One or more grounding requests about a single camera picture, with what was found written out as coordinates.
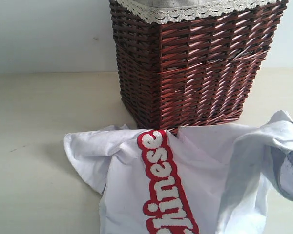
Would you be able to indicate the white t-shirt red lettering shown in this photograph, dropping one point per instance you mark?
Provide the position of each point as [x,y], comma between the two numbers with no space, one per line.
[202,180]

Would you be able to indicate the dark brown wicker basket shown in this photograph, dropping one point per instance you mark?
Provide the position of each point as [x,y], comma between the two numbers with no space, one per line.
[195,72]

